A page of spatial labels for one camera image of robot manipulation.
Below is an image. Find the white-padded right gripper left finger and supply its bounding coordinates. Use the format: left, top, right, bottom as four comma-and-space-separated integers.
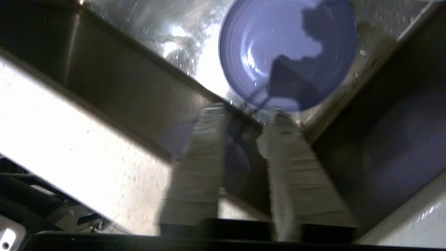
159, 103, 228, 230

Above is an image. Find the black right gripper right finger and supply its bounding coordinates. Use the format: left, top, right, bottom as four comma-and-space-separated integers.
257, 108, 359, 242

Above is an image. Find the lilac round plate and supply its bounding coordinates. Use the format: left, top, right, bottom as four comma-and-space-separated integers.
218, 0, 359, 113

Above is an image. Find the stainless steel sink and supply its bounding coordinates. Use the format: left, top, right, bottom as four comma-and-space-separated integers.
0, 0, 446, 241

